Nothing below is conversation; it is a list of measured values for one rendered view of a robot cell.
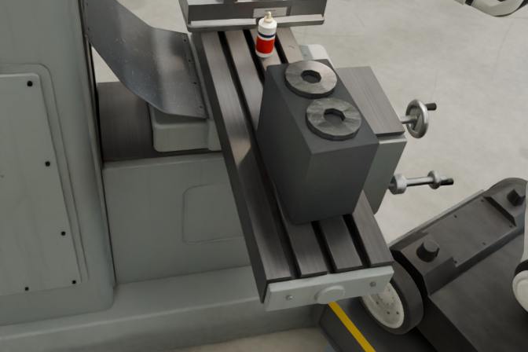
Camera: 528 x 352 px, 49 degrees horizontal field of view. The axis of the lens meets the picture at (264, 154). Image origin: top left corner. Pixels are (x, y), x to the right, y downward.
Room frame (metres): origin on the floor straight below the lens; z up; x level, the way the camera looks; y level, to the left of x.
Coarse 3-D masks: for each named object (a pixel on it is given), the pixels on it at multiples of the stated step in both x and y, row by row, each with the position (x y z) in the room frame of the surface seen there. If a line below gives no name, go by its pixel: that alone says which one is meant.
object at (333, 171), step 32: (288, 64) 0.83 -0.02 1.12; (320, 64) 0.83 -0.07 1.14; (288, 96) 0.74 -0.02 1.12; (320, 96) 0.75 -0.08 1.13; (288, 128) 0.70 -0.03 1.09; (320, 128) 0.67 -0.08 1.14; (352, 128) 0.68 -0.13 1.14; (288, 160) 0.68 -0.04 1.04; (320, 160) 0.63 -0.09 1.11; (352, 160) 0.65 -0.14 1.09; (288, 192) 0.66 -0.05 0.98; (320, 192) 0.63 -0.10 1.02; (352, 192) 0.66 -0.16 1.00
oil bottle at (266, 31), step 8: (264, 24) 1.09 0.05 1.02; (272, 24) 1.09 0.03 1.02; (264, 32) 1.08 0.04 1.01; (272, 32) 1.09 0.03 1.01; (264, 40) 1.08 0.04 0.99; (272, 40) 1.09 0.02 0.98; (256, 48) 1.09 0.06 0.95; (264, 48) 1.08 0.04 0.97; (272, 48) 1.09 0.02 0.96; (264, 56) 1.08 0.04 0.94
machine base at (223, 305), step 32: (128, 288) 0.85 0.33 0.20; (160, 288) 0.87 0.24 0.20; (192, 288) 0.89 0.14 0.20; (224, 288) 0.90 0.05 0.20; (256, 288) 0.92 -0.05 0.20; (64, 320) 0.72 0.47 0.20; (96, 320) 0.74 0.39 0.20; (128, 320) 0.76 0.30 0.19; (160, 320) 0.78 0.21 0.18; (192, 320) 0.81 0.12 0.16; (224, 320) 0.83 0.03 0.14; (256, 320) 0.86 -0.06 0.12; (288, 320) 0.90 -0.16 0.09
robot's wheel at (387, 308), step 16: (400, 272) 0.80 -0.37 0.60; (400, 288) 0.75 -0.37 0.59; (416, 288) 0.77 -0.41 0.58; (368, 304) 0.79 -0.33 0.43; (384, 304) 0.78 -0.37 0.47; (400, 304) 0.74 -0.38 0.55; (416, 304) 0.74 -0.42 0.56; (384, 320) 0.75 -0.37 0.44; (400, 320) 0.72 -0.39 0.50; (416, 320) 0.72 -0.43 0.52
